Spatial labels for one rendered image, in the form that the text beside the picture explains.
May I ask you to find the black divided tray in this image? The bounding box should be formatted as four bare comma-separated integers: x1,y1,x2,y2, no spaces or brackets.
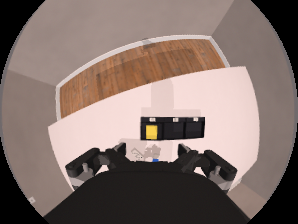
140,117,205,141

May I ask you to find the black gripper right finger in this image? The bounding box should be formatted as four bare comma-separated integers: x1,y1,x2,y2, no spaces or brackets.
162,143,238,194

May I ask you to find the white domino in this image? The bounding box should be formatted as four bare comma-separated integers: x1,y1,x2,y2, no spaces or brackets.
131,149,143,161

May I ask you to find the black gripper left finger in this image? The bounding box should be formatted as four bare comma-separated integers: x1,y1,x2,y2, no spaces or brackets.
65,142,141,190

